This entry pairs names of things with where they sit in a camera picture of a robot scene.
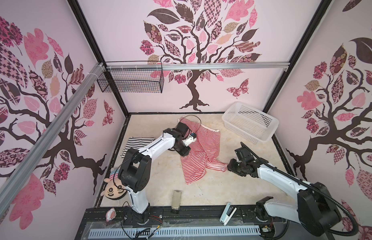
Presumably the white green handheld device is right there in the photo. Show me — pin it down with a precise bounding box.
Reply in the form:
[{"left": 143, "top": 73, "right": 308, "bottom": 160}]
[{"left": 220, "top": 203, "right": 237, "bottom": 226}]

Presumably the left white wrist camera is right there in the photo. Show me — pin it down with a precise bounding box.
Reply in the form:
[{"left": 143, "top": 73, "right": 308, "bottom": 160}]
[{"left": 183, "top": 133, "right": 197, "bottom": 147}]

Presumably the black white striped tank top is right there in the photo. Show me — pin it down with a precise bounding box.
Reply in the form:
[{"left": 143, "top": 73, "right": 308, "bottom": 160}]
[{"left": 120, "top": 137, "right": 155, "bottom": 159}]

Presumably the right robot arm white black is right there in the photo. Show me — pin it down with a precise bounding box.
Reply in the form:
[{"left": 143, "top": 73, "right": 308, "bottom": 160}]
[{"left": 228, "top": 144, "right": 342, "bottom": 237}]

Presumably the white slotted cable duct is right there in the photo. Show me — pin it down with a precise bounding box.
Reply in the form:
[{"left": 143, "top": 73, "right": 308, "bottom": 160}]
[{"left": 87, "top": 226, "right": 261, "bottom": 240}]

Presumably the silver aluminium rail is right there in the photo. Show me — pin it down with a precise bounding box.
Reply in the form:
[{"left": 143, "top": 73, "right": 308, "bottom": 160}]
[
  {"left": 107, "top": 62, "right": 290, "bottom": 71},
  {"left": 0, "top": 63, "right": 104, "bottom": 219}
]

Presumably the silver aluminium rail left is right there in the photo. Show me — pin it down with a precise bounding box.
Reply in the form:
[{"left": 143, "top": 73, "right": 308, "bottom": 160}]
[{"left": 0, "top": 63, "right": 104, "bottom": 219}]

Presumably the cartoon face plush toy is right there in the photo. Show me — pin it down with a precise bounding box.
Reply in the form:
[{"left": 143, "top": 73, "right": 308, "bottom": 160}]
[{"left": 101, "top": 169, "right": 128, "bottom": 200}]

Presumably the white plastic laundry basket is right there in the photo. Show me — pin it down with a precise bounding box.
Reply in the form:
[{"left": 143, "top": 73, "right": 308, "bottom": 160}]
[{"left": 222, "top": 102, "right": 279, "bottom": 144}]

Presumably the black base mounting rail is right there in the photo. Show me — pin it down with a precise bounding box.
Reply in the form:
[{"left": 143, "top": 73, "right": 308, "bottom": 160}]
[{"left": 83, "top": 204, "right": 322, "bottom": 229}]

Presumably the black corrugated cable conduit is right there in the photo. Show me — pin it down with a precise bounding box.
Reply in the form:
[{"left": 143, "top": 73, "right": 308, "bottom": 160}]
[{"left": 240, "top": 142, "right": 359, "bottom": 237}]

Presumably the small tan rectangular device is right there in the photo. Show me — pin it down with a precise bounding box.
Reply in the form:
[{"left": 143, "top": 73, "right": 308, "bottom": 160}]
[{"left": 171, "top": 190, "right": 182, "bottom": 214}]

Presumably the black wire mesh basket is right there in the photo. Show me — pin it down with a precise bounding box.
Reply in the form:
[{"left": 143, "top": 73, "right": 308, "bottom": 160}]
[{"left": 97, "top": 60, "right": 165, "bottom": 94}]

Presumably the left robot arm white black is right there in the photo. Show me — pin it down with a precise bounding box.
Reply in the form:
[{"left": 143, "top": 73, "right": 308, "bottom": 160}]
[{"left": 118, "top": 122, "right": 197, "bottom": 225}]

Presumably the silver aluminium rail back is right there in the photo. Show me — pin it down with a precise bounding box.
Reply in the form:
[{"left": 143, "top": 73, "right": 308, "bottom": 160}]
[{"left": 107, "top": 62, "right": 290, "bottom": 71}]

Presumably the red white striped tank top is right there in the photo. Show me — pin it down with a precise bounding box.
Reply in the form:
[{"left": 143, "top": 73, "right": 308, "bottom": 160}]
[{"left": 180, "top": 118, "right": 228, "bottom": 185}]

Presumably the small pink round object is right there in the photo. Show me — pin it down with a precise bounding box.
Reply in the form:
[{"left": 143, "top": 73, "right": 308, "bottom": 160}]
[{"left": 106, "top": 208, "right": 117, "bottom": 222}]

